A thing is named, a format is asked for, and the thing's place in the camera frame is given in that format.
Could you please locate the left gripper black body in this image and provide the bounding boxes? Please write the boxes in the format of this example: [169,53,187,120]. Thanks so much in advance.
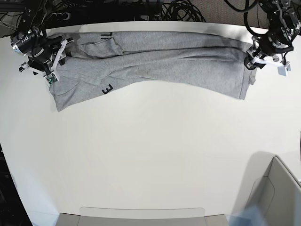
[255,32,294,58]

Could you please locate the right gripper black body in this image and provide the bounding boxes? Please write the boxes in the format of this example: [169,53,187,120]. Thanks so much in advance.
[28,37,63,71]

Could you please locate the grey T-shirt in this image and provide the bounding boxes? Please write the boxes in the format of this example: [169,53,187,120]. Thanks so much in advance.
[49,31,256,111]

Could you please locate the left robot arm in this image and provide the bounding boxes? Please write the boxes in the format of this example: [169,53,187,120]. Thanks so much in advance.
[244,0,301,76]

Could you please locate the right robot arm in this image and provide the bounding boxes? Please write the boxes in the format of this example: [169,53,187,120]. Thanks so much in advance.
[11,0,68,75]

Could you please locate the white power strip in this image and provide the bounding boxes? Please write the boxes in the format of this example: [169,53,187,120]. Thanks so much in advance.
[49,12,71,21]

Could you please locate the grey bin right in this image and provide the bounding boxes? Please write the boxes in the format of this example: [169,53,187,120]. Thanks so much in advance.
[244,156,301,226]

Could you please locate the grey tray front edge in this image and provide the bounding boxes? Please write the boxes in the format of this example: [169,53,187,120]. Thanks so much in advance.
[56,207,229,226]

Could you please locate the thick black hose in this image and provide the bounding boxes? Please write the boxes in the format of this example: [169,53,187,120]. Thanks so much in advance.
[223,0,254,12]

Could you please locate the black cable coil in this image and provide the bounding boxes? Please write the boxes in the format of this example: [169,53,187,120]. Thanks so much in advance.
[162,0,207,23]

